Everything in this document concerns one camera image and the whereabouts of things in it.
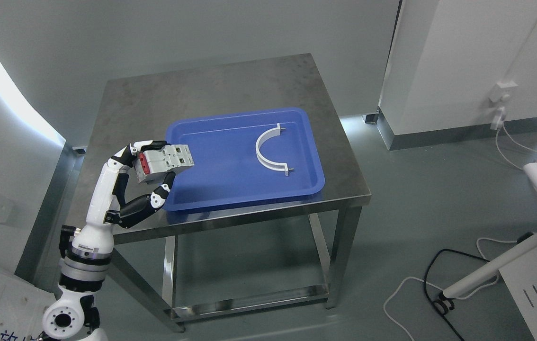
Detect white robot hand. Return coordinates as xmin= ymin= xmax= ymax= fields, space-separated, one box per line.
xmin=85 ymin=140 xmax=176 ymax=229

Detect grey circuit breaker red switch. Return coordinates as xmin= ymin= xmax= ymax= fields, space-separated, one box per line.
xmin=134 ymin=144 xmax=195 ymax=184

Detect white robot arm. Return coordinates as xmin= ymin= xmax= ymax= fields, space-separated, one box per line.
xmin=38 ymin=140 xmax=176 ymax=341

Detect stainless steel table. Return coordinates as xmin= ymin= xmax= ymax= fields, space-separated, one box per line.
xmin=66 ymin=53 xmax=372 ymax=332

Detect blue plastic tray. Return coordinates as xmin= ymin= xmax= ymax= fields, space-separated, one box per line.
xmin=164 ymin=108 xmax=325 ymax=212

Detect white stand pole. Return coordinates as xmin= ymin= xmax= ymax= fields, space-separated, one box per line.
xmin=441 ymin=220 xmax=537 ymax=300

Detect white curved plastic bracket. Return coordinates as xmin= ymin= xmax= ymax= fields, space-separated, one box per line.
xmin=255 ymin=123 xmax=294 ymax=177

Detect black cable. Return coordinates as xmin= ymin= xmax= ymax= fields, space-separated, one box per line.
xmin=423 ymin=232 xmax=534 ymax=341

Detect white wall socket plug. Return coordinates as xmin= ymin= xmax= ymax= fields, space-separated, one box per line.
xmin=488 ymin=81 xmax=518 ymax=130

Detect white cable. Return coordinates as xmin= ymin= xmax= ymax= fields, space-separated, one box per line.
xmin=495 ymin=121 xmax=537 ymax=172

